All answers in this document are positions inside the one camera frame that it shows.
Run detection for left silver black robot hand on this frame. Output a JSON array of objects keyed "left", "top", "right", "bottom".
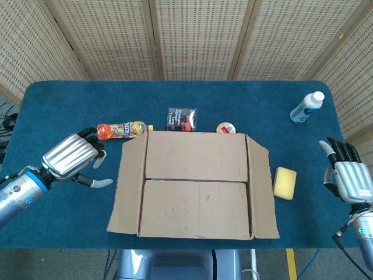
[{"left": 42, "top": 127, "right": 114, "bottom": 190}]

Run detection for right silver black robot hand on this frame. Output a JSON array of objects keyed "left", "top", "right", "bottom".
[{"left": 318, "top": 136, "right": 373, "bottom": 205}]

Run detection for red brown cardboard box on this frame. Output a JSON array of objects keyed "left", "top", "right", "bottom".
[{"left": 107, "top": 130, "right": 280, "bottom": 240}]

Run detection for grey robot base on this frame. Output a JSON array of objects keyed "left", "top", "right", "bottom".
[{"left": 116, "top": 249, "right": 242, "bottom": 280}]

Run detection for black coffee capsule box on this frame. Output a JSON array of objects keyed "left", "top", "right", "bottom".
[{"left": 166, "top": 107, "right": 198, "bottom": 132}]

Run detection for orange drink bottle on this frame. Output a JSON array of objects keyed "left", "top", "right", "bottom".
[{"left": 96, "top": 121, "right": 154, "bottom": 141}]

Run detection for blue carpet table cover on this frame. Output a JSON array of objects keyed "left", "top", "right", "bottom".
[{"left": 0, "top": 80, "right": 364, "bottom": 250}]

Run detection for yellow sponge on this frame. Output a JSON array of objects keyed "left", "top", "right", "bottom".
[{"left": 272, "top": 166, "right": 297, "bottom": 201}]

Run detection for white bottle blue label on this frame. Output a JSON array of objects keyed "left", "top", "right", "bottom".
[{"left": 289, "top": 91, "right": 325, "bottom": 124}]

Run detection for yellow floor tape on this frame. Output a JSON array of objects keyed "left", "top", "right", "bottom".
[{"left": 286, "top": 248, "right": 297, "bottom": 280}]

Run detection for white pole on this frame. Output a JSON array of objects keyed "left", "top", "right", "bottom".
[{"left": 249, "top": 249, "right": 259, "bottom": 280}]

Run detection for woven folding screen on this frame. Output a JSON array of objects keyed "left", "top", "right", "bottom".
[{"left": 0, "top": 0, "right": 373, "bottom": 167}]

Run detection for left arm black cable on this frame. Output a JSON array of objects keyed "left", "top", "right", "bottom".
[{"left": 0, "top": 166, "right": 34, "bottom": 182}]

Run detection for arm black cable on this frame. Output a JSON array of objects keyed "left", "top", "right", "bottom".
[
  {"left": 0, "top": 166, "right": 34, "bottom": 182},
  {"left": 332, "top": 215, "right": 371, "bottom": 280}
]

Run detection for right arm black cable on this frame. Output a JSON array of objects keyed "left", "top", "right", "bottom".
[{"left": 332, "top": 215, "right": 371, "bottom": 280}]

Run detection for black floor cables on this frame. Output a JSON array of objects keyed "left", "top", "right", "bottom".
[{"left": 0, "top": 99, "right": 20, "bottom": 138}]

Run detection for blue floor cable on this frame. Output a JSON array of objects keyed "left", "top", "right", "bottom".
[
  {"left": 297, "top": 250, "right": 320, "bottom": 280},
  {"left": 106, "top": 249, "right": 117, "bottom": 280}
]

